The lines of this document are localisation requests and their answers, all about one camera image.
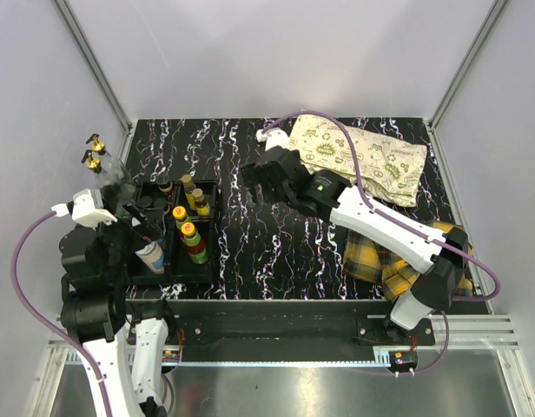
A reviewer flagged sago jar silver lid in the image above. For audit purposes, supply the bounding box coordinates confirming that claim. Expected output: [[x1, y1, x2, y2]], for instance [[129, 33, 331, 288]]
[[135, 242, 164, 275]]

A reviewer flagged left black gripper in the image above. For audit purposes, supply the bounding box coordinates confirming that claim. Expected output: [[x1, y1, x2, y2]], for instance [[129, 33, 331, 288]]
[[87, 197, 164, 278]]

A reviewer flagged black compartment organizer tray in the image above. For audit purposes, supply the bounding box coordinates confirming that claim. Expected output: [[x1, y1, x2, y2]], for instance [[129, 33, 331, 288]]
[[131, 180, 221, 286]]

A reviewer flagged short green label sauce bottle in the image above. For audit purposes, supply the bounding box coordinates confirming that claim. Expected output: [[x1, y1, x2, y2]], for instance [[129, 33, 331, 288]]
[[172, 206, 189, 241]]

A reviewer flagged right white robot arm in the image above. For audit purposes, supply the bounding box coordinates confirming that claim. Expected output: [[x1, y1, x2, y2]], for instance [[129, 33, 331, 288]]
[[240, 146, 468, 345]]

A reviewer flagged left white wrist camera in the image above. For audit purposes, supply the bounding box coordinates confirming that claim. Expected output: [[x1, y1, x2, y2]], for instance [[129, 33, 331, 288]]
[[50, 189, 117, 229]]

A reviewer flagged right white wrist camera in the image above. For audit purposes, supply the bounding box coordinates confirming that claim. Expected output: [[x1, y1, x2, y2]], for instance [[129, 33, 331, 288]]
[[255, 128, 291, 152]]

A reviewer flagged small dark spice jar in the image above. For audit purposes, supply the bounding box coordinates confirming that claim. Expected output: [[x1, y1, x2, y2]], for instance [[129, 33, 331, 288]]
[[153, 197, 170, 215], [157, 179, 174, 196], [137, 195, 153, 209]]

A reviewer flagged clear pump bottle gold top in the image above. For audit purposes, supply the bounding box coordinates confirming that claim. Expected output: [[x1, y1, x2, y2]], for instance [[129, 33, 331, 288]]
[[81, 134, 134, 193]]

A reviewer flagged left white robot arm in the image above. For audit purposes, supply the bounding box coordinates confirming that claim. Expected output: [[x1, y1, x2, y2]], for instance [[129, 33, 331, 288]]
[[59, 194, 177, 416]]

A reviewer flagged yellow label bottle brown cap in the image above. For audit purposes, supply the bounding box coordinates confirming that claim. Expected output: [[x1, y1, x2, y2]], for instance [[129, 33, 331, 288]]
[[181, 174, 195, 210]]

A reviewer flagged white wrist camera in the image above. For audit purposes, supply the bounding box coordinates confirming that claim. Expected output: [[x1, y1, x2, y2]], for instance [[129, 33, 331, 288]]
[[255, 128, 291, 152], [50, 189, 117, 229]]

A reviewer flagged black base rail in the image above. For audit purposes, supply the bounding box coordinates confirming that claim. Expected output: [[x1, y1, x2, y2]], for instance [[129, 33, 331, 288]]
[[167, 300, 436, 367]]

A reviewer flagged yellow plaid cloth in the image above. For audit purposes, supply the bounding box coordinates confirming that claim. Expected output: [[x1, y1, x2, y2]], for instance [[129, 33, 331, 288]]
[[342, 220, 475, 301]]

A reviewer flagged cream printed cloth bag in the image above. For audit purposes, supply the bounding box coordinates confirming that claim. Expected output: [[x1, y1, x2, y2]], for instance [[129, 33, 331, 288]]
[[289, 115, 427, 208]]

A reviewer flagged tall green label sauce bottle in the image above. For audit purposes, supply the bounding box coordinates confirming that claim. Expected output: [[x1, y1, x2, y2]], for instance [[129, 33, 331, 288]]
[[181, 222, 208, 265]]

